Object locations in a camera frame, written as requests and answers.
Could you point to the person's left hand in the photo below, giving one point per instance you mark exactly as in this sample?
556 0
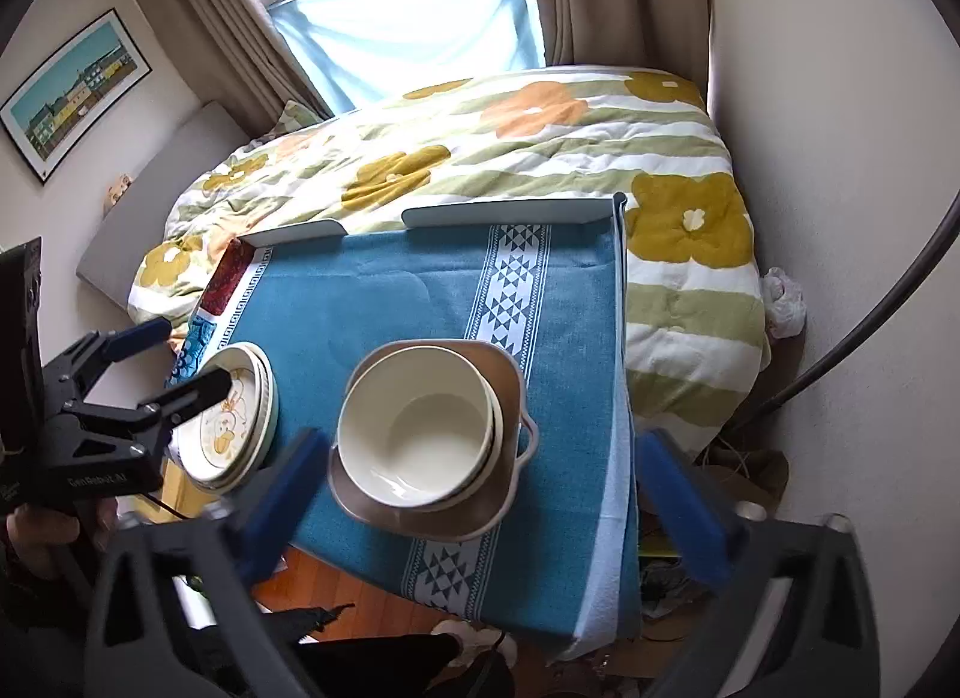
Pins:
45 537

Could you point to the small cat ornament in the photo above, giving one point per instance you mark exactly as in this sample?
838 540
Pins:
118 189

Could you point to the grey padded headboard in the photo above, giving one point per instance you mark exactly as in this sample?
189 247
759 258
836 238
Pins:
157 210

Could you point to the cream bowl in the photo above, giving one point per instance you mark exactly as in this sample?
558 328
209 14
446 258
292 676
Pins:
420 428

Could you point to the white tray table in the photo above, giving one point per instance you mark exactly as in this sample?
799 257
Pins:
517 212

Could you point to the framed houses picture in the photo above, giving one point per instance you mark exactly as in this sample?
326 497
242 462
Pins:
71 94

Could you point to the person's left forearm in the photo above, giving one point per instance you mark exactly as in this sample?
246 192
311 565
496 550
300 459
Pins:
7 578

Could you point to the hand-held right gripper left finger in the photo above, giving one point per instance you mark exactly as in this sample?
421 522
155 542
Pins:
289 495

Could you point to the cardboard piece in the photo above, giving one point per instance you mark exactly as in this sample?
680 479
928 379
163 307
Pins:
750 477

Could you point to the white slipper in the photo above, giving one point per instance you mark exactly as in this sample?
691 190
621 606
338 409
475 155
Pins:
480 642

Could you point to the red blue patterned cloth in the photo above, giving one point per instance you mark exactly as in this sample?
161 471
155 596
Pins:
225 282

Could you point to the blue patterned tablecloth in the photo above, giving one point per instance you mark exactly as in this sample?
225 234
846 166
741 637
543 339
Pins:
420 293

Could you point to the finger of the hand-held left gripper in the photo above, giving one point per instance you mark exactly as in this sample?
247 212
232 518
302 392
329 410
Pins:
127 342
195 394

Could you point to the duck print plate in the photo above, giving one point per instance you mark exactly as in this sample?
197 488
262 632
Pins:
225 420

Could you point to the floral blanket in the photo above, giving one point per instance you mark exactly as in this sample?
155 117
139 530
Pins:
525 150

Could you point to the white bowl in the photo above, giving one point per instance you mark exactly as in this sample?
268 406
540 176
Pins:
497 435

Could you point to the large white plate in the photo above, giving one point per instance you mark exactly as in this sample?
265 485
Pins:
260 454

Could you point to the white plastic bag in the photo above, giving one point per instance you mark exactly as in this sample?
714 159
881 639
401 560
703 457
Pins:
784 304

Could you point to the light blue window sheet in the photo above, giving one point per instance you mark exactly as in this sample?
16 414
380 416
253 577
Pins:
405 30

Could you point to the black curved pole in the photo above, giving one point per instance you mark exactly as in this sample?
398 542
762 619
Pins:
862 330

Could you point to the person's dark pants leg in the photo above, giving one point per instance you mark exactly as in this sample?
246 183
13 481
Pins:
375 668

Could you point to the green striped pillow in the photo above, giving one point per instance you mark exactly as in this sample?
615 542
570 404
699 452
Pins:
300 119

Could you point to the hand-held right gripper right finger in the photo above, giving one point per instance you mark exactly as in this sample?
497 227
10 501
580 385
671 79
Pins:
679 503

